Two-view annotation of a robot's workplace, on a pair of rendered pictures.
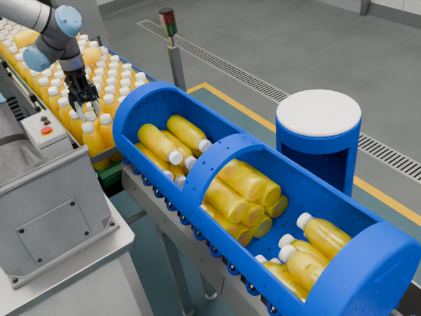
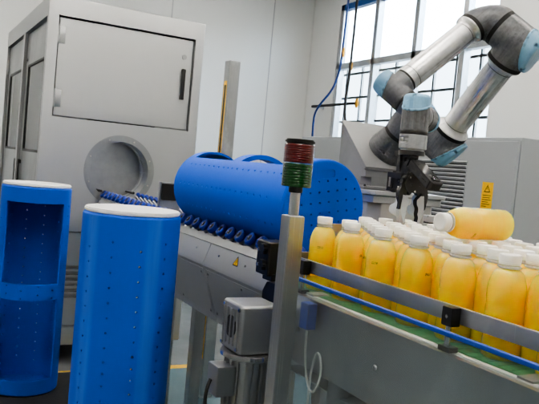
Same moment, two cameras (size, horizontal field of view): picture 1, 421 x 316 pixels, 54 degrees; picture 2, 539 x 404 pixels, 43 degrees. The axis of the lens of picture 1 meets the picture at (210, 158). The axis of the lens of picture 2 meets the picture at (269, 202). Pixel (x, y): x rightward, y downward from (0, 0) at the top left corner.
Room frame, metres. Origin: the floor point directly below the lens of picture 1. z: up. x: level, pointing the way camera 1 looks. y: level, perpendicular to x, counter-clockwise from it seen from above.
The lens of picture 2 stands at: (3.13, 0.08, 1.20)
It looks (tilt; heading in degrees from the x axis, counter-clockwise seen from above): 3 degrees down; 182
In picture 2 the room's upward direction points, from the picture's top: 5 degrees clockwise
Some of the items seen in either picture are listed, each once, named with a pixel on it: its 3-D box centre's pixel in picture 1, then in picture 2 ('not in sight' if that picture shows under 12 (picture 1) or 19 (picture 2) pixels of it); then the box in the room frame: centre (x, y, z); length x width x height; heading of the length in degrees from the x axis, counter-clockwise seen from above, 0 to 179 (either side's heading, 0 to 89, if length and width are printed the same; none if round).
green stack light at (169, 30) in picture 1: (169, 27); (297, 175); (1.71, 0.09, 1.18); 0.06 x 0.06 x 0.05
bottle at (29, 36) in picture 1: (31, 36); not in sight; (2.06, 0.79, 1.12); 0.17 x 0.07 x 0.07; 121
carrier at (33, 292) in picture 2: not in sight; (30, 286); (0.28, -1.01, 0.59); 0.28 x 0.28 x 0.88
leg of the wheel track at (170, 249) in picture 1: (177, 274); not in sight; (1.11, 0.23, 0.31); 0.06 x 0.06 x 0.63; 31
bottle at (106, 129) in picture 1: (112, 138); not in sight; (1.25, 0.34, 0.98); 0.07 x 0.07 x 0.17
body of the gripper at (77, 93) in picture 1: (80, 84); (407, 172); (1.26, 0.39, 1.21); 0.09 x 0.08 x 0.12; 31
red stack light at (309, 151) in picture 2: (166, 17); (298, 153); (1.71, 0.09, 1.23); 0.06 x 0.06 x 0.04
